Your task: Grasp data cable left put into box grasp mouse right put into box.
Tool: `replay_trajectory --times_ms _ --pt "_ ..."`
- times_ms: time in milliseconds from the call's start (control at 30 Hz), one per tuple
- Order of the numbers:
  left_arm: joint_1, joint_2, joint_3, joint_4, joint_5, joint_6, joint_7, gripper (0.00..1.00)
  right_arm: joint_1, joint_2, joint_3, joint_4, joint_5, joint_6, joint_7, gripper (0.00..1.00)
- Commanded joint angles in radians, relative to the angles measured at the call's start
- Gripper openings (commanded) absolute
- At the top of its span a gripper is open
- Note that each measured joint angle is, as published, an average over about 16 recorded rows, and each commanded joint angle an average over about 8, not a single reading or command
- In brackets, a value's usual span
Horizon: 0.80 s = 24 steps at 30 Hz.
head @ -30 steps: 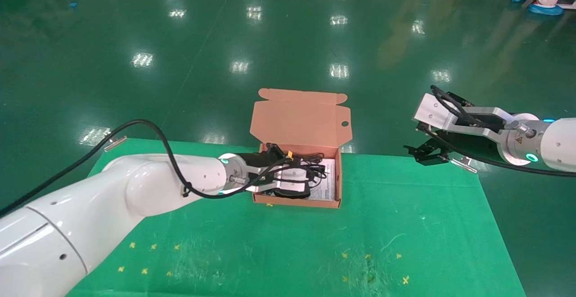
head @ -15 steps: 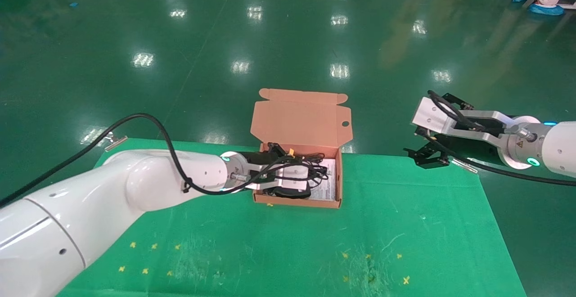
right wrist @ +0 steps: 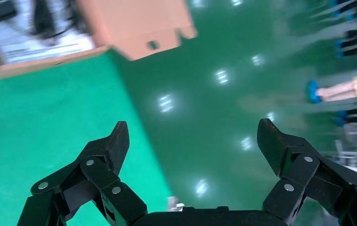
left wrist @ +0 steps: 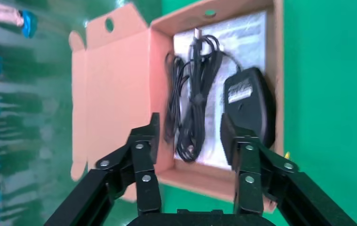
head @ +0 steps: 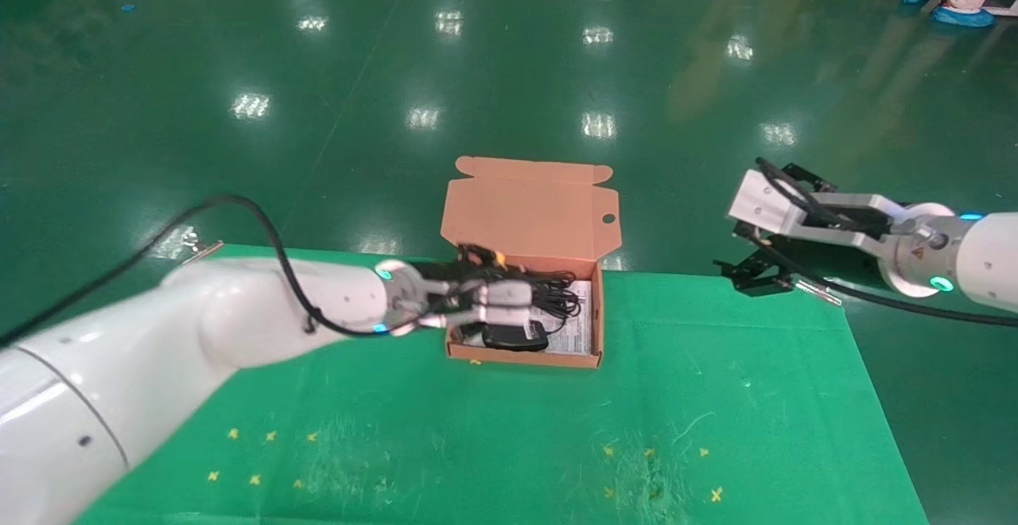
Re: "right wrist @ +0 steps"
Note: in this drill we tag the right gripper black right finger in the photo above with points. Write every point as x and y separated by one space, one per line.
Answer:
306 174

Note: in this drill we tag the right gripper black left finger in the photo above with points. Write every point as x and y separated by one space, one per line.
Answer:
103 184

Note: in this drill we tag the open brown cardboard box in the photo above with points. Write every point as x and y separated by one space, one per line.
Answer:
141 25

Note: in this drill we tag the blue shoe cover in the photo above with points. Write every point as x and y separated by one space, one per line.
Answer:
341 118
312 92
339 50

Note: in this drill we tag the green table mat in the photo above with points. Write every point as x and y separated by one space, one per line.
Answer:
41 124

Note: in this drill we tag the person in pink trousers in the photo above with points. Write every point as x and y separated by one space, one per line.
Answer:
337 92

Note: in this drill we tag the white printed paper sheet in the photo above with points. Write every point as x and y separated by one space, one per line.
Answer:
19 40

